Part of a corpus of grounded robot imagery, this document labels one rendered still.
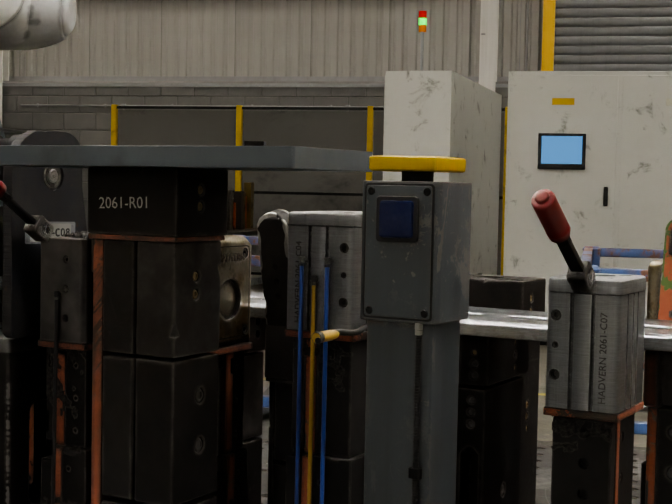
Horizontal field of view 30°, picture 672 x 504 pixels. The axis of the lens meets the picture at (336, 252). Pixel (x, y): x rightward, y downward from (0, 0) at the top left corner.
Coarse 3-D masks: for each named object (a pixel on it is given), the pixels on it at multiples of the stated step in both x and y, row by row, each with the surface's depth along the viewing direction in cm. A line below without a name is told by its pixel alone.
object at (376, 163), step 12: (372, 156) 100; (384, 156) 100; (396, 156) 99; (408, 156) 99; (420, 156) 98; (432, 156) 98; (372, 168) 100; (384, 168) 100; (396, 168) 99; (408, 168) 99; (420, 168) 98; (432, 168) 98; (444, 168) 99; (456, 168) 101; (408, 180) 101; (420, 180) 100; (432, 180) 101
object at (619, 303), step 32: (608, 288) 107; (640, 288) 112; (576, 320) 109; (608, 320) 107; (640, 320) 113; (576, 352) 109; (608, 352) 107; (640, 352) 113; (576, 384) 109; (608, 384) 107; (640, 384) 114; (576, 416) 109; (608, 416) 108; (576, 448) 110; (608, 448) 109; (576, 480) 110; (608, 480) 109
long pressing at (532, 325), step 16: (256, 304) 138; (464, 320) 126; (480, 320) 126; (496, 320) 126; (512, 320) 130; (528, 320) 130; (544, 320) 133; (656, 320) 133; (496, 336) 125; (512, 336) 124; (528, 336) 123; (544, 336) 122; (656, 336) 117
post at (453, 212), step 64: (384, 192) 99; (448, 192) 98; (384, 256) 99; (448, 256) 99; (384, 320) 100; (448, 320) 99; (384, 384) 100; (448, 384) 102; (384, 448) 101; (448, 448) 102
